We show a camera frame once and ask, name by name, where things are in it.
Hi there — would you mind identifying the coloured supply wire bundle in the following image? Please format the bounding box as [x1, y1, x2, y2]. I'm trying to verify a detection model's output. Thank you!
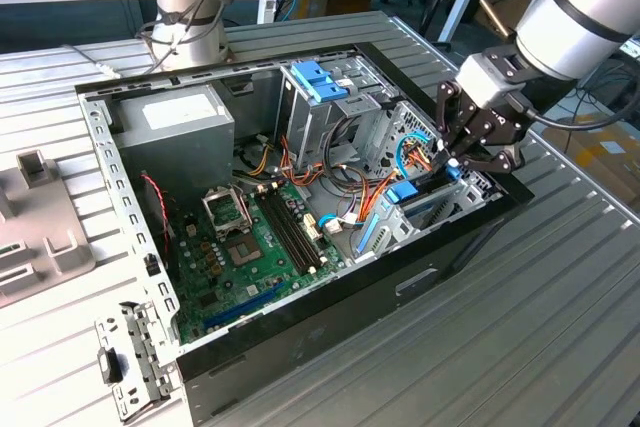
[232, 134, 401, 228]

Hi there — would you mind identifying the metal card retention bracket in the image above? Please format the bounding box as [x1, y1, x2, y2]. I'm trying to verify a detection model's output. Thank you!
[93, 300, 182, 423]

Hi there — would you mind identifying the black case fan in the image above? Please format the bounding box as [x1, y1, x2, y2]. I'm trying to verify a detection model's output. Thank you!
[134, 174, 176, 273]

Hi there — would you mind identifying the blue wire white connector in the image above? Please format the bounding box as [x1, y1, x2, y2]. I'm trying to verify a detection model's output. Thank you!
[315, 214, 362, 237]

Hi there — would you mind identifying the orange yellow power wire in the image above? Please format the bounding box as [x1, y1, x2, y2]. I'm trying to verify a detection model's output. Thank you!
[399, 140, 444, 171]

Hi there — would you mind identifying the blue expansion slot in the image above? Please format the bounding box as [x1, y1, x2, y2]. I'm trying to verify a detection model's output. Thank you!
[201, 280, 287, 329]

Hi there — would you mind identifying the metal optical drive cage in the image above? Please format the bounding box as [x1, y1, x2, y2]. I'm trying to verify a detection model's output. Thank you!
[273, 54, 401, 173]

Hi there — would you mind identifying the hard disk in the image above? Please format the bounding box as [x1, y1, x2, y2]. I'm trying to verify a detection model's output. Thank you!
[353, 164, 464, 261]

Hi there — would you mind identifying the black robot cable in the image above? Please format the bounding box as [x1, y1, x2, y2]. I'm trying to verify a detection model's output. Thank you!
[62, 0, 246, 79]

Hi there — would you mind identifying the blue data wire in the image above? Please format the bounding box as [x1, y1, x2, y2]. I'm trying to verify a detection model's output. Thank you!
[394, 132, 431, 179]

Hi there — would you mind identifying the blue plastic drive latch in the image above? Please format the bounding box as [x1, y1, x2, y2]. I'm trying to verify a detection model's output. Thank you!
[289, 60, 349, 104]

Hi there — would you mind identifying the red black fan wire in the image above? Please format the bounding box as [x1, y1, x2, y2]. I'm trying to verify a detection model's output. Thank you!
[139, 171, 179, 248]

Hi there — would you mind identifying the black open PC case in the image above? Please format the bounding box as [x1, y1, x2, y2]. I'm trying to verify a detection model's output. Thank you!
[73, 40, 536, 427]

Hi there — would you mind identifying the yellow brown cardboard box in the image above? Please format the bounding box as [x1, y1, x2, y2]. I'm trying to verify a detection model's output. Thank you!
[542, 116, 640, 208]

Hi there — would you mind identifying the green motherboard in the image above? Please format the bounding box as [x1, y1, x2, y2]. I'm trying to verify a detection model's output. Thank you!
[172, 181, 351, 346]

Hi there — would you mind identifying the grey parts rack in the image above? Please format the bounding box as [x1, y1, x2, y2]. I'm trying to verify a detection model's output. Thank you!
[0, 149, 96, 309]

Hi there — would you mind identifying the grey power supply unit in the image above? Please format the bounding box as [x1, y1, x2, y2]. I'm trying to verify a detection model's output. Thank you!
[113, 82, 236, 208]

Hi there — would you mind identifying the CPU socket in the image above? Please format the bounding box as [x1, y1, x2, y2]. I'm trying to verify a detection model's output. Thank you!
[221, 234, 264, 271]

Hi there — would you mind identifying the metal disk bay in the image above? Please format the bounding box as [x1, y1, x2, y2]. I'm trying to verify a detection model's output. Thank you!
[349, 99, 501, 263]

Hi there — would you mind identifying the metal socket cover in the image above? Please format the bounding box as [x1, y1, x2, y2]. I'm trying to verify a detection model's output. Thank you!
[200, 185, 251, 236]

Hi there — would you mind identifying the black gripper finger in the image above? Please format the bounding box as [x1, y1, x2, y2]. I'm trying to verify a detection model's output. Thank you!
[446, 133, 527, 178]
[433, 79, 474, 168]

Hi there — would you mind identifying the black RAM slot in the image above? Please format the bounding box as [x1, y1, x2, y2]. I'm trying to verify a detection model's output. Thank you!
[265, 189, 312, 273]
[276, 186, 323, 268]
[271, 187, 317, 271]
[259, 190, 307, 277]

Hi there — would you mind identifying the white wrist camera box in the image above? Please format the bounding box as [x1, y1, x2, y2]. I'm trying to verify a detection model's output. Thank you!
[455, 45, 524, 109]

